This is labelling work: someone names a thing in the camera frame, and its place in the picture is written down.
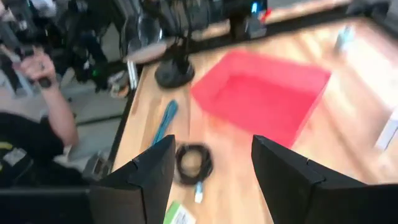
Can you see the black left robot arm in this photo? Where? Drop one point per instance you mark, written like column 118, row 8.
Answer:
column 245, row 18

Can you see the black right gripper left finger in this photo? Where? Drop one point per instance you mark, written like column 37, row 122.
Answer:
column 149, row 180

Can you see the white box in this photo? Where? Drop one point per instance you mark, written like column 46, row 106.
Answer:
column 388, row 130

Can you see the pink plastic bin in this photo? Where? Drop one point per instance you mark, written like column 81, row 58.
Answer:
column 261, row 96

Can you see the person's hand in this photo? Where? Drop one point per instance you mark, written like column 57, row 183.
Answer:
column 38, row 65

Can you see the person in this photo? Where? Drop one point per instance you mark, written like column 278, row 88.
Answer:
column 28, row 146

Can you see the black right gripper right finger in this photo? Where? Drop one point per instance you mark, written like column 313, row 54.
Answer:
column 289, row 186

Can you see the green grey acer box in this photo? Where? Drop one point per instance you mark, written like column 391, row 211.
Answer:
column 177, row 214

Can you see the person's forearm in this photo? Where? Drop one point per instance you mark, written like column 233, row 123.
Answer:
column 60, row 115

